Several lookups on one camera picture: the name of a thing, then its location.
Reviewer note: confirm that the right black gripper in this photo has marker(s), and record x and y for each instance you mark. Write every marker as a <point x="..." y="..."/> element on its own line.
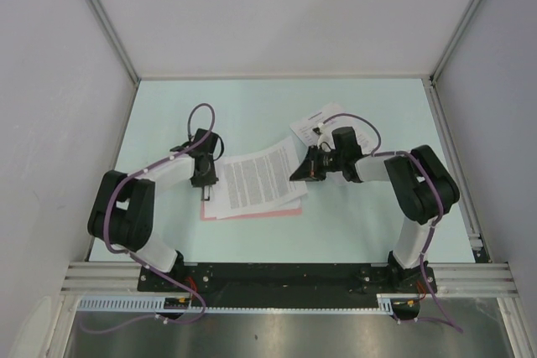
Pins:
<point x="306" y="171"/>

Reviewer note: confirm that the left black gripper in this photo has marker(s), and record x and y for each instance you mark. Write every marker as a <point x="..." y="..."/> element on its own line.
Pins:
<point x="210" y="179"/>

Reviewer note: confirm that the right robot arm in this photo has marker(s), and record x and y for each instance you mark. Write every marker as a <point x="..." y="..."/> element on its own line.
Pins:
<point x="423" y="188"/>

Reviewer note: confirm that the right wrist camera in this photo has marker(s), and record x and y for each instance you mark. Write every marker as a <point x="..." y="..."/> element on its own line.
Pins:
<point x="324" y="141"/>

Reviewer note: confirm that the pink clipboard folder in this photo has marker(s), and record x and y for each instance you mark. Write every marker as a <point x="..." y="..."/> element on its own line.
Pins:
<point x="291" y="209"/>

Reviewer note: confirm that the white cable duct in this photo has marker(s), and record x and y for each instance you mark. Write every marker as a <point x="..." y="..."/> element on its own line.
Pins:
<point x="171" y="305"/>

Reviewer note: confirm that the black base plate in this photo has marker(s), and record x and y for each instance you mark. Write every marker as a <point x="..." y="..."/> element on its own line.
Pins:
<point x="292" y="285"/>

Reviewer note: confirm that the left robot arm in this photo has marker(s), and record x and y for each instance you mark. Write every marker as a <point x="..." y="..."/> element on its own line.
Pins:
<point x="123" y="211"/>

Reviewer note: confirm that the printed text sheet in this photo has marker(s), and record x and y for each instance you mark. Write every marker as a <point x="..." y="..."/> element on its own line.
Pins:
<point x="220" y="206"/>
<point x="261" y="177"/>

